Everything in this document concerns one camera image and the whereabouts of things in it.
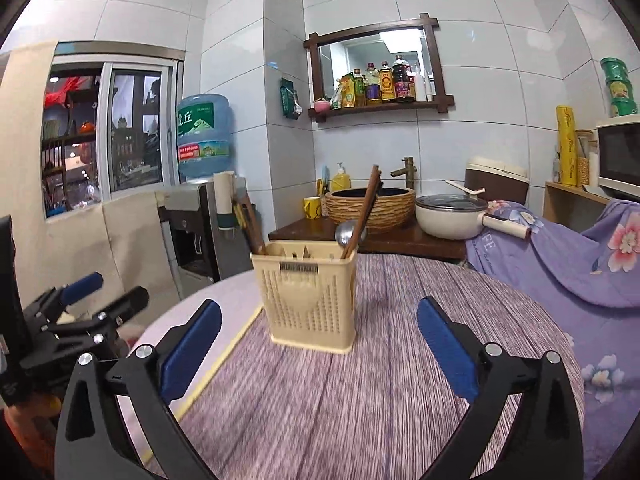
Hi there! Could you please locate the yellow label sauce bottle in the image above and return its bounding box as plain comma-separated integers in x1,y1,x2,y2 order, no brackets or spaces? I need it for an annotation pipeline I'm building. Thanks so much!
378,60,396,104

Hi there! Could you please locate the paper cup dispenser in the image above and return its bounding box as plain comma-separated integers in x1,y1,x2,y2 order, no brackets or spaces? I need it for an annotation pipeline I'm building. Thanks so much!
214,171,239,231

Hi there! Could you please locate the white plastic spoon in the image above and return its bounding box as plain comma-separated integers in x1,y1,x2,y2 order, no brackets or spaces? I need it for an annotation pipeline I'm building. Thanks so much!
445,180,486,197

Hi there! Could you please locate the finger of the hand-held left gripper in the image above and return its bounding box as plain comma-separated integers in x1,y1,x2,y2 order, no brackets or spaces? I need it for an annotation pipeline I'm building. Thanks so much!
59,287,150,359
46,272,105,317

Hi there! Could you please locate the yellow green oil bottle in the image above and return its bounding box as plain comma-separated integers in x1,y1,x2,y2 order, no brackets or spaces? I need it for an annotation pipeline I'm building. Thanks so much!
341,72,367,109

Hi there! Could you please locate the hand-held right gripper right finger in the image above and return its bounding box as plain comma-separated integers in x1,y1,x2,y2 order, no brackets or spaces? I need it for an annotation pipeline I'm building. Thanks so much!
416,296,587,480

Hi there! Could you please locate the bamboo style faucet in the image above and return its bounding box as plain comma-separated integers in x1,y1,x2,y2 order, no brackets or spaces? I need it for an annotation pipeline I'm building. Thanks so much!
390,157,416,191

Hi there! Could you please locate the person's left forearm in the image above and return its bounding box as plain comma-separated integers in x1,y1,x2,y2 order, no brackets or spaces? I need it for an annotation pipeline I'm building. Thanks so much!
5,392,63,466

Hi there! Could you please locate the grey water dispenser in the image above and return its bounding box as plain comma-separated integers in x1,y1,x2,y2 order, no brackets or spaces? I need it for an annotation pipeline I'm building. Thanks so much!
157,177,251,286

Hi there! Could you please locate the yellow soap bottle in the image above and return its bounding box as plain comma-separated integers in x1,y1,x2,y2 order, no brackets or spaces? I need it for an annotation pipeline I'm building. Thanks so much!
331,162,352,193

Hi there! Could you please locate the light wooden shelf box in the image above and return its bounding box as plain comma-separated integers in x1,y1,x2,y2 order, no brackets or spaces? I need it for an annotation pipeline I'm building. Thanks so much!
542,181,613,233

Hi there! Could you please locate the yellow wrap roll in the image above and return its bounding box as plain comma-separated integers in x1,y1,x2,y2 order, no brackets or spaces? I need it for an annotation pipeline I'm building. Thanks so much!
556,105,579,186

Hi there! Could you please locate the cream plastic utensil holder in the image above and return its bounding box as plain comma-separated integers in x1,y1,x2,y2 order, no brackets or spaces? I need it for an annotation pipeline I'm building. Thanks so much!
250,240,359,356

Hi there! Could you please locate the purple label sauce bottle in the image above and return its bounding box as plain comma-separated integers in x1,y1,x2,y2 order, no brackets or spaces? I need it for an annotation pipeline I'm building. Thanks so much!
365,62,383,106

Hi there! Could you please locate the white pan with handle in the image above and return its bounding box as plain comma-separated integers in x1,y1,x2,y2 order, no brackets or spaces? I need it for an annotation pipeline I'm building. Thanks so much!
415,194,532,241

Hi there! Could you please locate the brown white rice cooker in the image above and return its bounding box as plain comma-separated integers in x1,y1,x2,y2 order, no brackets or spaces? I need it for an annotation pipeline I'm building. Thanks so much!
465,156,530,206

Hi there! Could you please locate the green hanging packet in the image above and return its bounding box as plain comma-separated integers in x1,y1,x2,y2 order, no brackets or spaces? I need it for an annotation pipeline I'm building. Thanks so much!
280,77,304,121

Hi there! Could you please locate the white microwave oven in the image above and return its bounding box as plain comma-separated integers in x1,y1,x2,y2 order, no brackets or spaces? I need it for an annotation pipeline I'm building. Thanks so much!
595,115,640,203

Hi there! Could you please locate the glass storage jar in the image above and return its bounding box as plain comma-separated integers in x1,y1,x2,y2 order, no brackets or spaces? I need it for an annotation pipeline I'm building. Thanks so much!
575,130,599,188

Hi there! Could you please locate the white plastic bottle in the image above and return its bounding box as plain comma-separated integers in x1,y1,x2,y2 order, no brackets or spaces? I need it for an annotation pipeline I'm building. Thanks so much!
415,67,434,102

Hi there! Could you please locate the dark wooden counter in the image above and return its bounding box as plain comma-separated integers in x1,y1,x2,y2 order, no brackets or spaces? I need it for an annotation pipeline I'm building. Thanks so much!
268,217,468,263

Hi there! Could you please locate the sliding window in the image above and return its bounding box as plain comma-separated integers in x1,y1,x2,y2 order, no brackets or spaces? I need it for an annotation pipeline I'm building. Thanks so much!
42,42,184,218

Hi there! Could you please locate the blue water jug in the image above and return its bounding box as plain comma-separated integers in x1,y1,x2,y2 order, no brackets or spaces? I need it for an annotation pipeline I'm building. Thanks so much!
176,94,235,181

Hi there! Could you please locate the purple striped table mat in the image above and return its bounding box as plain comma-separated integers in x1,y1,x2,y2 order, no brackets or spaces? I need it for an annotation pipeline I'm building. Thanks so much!
150,252,586,480

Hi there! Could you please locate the purple floral cloth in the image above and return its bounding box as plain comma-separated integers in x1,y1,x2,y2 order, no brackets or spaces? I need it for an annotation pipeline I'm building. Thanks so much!
465,199,640,480

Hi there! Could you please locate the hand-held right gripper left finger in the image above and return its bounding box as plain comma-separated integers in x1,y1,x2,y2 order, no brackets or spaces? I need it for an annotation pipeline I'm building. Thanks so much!
54,298,224,480

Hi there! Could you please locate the shiny metal spoon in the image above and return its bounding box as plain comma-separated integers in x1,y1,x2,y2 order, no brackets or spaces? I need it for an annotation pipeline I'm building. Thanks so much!
335,219,368,250

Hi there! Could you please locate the dark wooden framed shelf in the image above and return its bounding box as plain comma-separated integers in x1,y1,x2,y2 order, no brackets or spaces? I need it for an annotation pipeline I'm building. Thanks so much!
303,12,455,123

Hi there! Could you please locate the dark soy sauce bottle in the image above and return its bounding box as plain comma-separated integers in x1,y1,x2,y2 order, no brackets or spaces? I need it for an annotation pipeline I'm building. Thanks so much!
392,55,417,103

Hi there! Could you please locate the black chopstick with yellow band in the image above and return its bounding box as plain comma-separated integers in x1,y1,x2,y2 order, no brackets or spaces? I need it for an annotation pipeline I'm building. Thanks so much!
234,204,253,241

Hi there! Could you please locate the woven basin sink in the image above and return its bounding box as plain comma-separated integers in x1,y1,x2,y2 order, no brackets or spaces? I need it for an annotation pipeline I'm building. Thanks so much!
325,187,417,234

